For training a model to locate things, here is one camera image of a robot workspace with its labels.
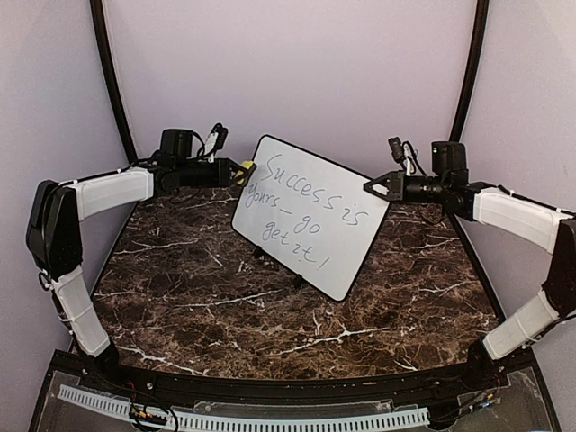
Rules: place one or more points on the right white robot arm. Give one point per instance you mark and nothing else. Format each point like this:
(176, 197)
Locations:
(550, 228)

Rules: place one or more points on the right black frame post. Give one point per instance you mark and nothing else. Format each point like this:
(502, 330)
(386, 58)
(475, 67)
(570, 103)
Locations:
(471, 69)

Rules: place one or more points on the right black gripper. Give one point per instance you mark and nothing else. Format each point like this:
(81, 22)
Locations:
(396, 185)

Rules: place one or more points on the yellow black eraser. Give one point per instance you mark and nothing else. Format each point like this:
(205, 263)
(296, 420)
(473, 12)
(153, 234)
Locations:
(246, 170)

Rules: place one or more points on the white whiteboard black frame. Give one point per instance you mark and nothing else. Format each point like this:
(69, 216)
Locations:
(310, 214)

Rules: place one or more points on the black front rail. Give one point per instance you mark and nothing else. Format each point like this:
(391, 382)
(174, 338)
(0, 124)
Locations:
(437, 387)

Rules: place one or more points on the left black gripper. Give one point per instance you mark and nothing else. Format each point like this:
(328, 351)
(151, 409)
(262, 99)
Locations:
(222, 175)

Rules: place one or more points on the black frame post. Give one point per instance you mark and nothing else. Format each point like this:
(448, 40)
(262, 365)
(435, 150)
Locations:
(110, 79)
(471, 69)

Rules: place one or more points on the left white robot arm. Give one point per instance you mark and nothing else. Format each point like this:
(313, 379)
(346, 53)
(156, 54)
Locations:
(53, 235)

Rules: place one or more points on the left black frame post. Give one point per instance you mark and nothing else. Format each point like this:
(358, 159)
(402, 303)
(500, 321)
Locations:
(110, 79)

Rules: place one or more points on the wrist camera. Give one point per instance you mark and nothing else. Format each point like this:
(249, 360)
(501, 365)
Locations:
(214, 143)
(403, 155)

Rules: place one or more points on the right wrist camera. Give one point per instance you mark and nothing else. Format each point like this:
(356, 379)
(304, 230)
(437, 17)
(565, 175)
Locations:
(403, 155)

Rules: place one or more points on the white slotted cable duct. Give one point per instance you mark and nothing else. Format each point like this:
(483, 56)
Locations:
(221, 416)

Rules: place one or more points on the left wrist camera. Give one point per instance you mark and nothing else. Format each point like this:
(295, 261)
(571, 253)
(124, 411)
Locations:
(214, 143)

